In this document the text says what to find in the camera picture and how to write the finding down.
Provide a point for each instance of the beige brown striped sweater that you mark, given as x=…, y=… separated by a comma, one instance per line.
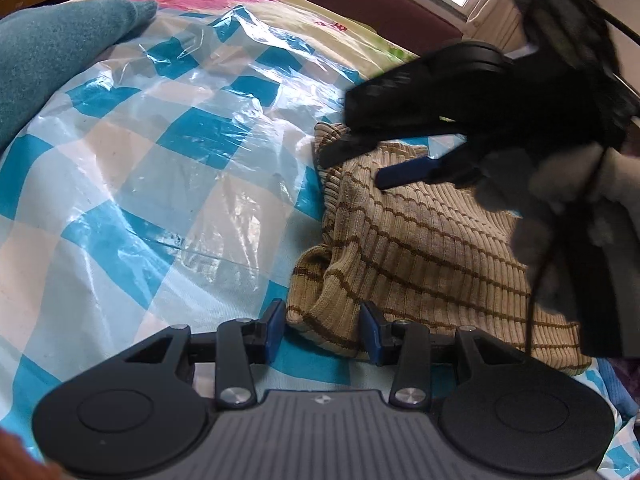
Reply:
x=440, y=255

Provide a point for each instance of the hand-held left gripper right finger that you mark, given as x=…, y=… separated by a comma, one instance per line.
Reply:
x=369, y=335

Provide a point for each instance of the floral quilt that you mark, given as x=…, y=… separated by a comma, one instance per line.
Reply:
x=300, y=10

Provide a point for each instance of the blue ribbed knit garment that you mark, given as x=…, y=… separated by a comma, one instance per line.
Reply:
x=612, y=385

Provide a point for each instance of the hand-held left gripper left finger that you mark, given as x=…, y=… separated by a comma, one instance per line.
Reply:
x=276, y=332

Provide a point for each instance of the teal knit garment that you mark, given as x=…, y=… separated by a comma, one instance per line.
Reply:
x=55, y=55

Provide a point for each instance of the maroon bed headboard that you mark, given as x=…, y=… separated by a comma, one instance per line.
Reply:
x=380, y=5

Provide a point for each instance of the person's right hand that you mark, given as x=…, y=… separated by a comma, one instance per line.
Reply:
x=545, y=195

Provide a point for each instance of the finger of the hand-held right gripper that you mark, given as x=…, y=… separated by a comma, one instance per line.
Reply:
x=400, y=95
x=405, y=172

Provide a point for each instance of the orange brown cloth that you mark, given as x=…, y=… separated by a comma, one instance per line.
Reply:
x=20, y=460

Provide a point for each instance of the blue white checked plastic sheet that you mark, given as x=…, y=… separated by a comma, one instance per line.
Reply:
x=150, y=175

